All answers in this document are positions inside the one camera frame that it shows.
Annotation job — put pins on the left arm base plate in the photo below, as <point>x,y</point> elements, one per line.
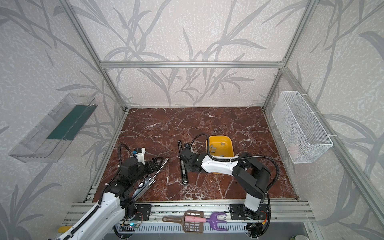
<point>142,213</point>

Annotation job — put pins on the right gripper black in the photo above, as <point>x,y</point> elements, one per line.
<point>185,153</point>

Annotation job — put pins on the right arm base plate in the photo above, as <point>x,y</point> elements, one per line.
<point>240,212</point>

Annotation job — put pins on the white wire mesh basket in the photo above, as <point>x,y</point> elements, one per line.
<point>303,135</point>

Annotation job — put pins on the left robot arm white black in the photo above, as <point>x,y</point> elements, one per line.
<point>106,213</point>

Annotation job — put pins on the small circuit board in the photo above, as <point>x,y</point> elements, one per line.
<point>130,227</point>

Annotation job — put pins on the purple plastic fork tool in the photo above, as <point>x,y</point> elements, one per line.
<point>214,221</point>

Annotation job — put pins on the brown slotted spatula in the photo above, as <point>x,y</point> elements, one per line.
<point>187,227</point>

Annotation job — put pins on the green yellow scoop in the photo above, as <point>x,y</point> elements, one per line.
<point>64,229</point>

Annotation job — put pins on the clear plastic wall bin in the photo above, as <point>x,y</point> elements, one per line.
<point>48,141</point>

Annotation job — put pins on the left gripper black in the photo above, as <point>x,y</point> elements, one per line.
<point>151,165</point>

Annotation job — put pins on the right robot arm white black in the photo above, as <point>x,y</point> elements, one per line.
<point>249,172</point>

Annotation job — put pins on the pink handle tool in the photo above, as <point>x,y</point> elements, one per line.
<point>194,219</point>

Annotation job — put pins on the yellow plastic tray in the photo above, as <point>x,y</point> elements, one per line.
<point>222,148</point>

